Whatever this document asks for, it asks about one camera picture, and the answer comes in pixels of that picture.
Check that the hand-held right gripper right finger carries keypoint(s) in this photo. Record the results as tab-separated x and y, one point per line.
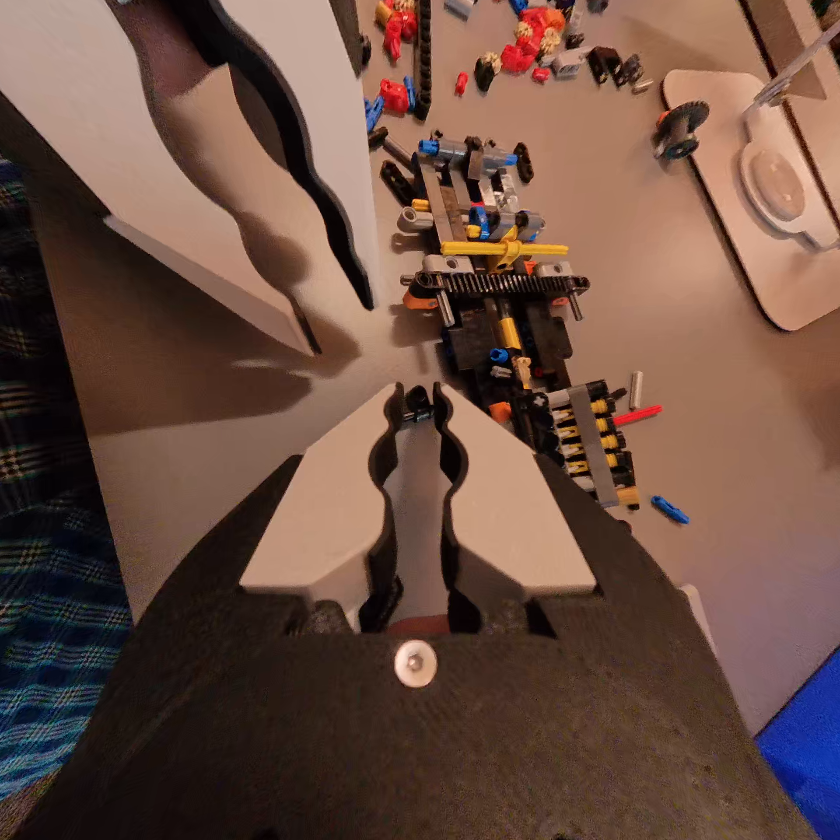
518	518

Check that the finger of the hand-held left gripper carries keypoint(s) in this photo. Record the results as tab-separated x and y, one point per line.
341	131
79	85

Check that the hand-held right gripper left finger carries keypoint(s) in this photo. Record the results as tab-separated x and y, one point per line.
321	518

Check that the small black lego connector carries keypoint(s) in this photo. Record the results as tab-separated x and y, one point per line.
418	401

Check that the pile of lego pieces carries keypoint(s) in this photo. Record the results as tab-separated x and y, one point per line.
525	56

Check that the partly built lego vehicle chassis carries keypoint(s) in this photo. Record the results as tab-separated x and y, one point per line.
499	282

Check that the long blue lego pin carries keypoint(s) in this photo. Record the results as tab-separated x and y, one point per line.
374	115

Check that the long black lego beam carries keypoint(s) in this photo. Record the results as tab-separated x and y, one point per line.
423	59

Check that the red lego axle connector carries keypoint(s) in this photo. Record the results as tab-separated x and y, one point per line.
397	33

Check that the long red lego axle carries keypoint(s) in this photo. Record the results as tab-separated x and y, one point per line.
638	415

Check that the light grey lego axle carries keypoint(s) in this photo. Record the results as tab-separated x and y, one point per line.
636	388

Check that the dark grey lego gear assembly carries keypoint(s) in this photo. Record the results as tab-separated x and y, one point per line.
679	128

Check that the blue plaid shirt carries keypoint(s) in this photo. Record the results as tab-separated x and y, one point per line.
52	590

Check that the large blue plastic bin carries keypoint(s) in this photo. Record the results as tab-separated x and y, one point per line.
807	754

